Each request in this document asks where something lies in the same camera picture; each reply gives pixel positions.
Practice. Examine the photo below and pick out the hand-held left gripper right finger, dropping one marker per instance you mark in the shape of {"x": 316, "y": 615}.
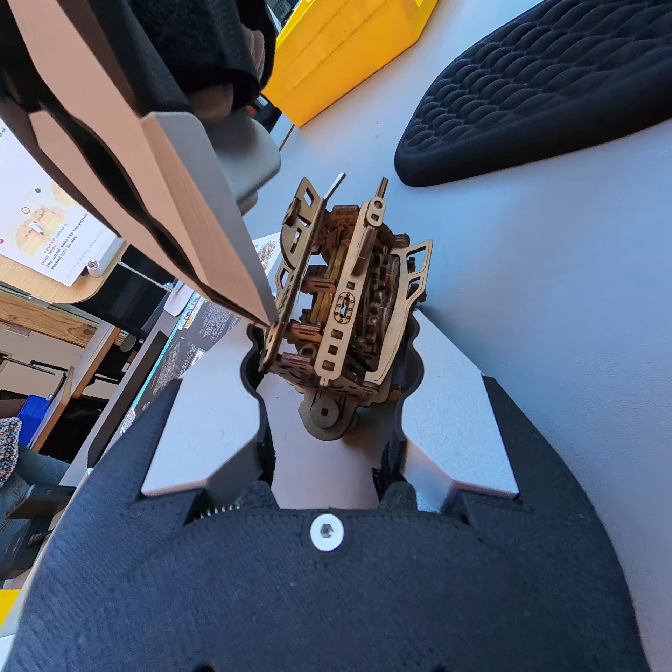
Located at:
{"x": 456, "y": 425}

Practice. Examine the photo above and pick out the yellow plastic bin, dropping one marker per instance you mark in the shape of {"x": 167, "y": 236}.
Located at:
{"x": 341, "y": 57}

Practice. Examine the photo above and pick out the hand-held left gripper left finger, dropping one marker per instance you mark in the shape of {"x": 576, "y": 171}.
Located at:
{"x": 210, "y": 420}

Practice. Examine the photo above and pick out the document holder stand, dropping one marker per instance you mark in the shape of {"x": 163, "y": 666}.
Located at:
{"x": 31, "y": 287}

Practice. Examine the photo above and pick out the dark model kit box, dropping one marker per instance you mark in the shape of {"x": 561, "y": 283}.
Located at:
{"x": 183, "y": 357}

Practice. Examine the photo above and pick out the wooden mechanical model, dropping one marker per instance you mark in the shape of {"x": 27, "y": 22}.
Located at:
{"x": 341, "y": 315}

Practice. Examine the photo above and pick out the black quilted wrist rest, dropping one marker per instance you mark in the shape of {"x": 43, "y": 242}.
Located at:
{"x": 525, "y": 94}

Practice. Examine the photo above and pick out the blue crate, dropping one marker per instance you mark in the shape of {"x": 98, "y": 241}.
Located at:
{"x": 34, "y": 420}

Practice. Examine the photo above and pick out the open instruction booklet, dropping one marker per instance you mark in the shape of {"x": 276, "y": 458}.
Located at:
{"x": 47, "y": 225}

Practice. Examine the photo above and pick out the person's right hand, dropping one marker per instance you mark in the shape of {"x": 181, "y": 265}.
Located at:
{"x": 210, "y": 42}

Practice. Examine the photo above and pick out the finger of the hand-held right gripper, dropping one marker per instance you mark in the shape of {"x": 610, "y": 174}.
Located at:
{"x": 210, "y": 210}
{"x": 94, "y": 178}

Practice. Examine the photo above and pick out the illustrated instruction sheet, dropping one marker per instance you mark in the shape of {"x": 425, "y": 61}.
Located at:
{"x": 265, "y": 252}

